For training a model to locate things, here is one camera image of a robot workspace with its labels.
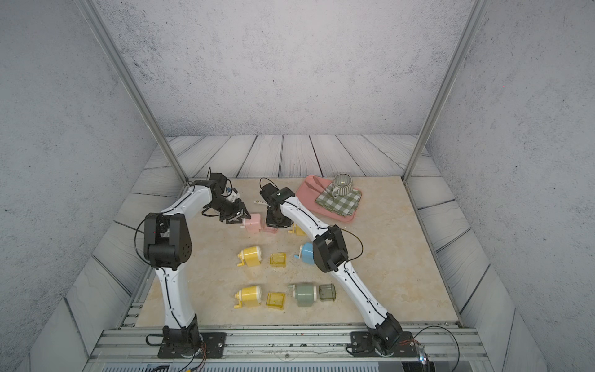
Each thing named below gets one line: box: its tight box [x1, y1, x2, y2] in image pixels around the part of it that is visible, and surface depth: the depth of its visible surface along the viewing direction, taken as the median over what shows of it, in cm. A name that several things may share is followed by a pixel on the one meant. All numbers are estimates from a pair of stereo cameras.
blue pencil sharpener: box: [294, 241, 315, 266], surface depth 89 cm
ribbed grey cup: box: [331, 172, 354, 199], surface depth 110 cm
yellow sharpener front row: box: [233, 285, 262, 309], surface depth 79 cm
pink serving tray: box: [297, 175, 362, 224], surface depth 113 cm
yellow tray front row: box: [265, 292, 286, 310], surface depth 84 cm
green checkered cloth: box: [315, 182, 363, 217], surface depth 113 cm
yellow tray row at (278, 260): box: [269, 252, 288, 268], surface depth 94 cm
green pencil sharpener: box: [287, 282, 318, 308], surface depth 79 cm
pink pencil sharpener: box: [244, 213, 262, 234], surface depth 98 cm
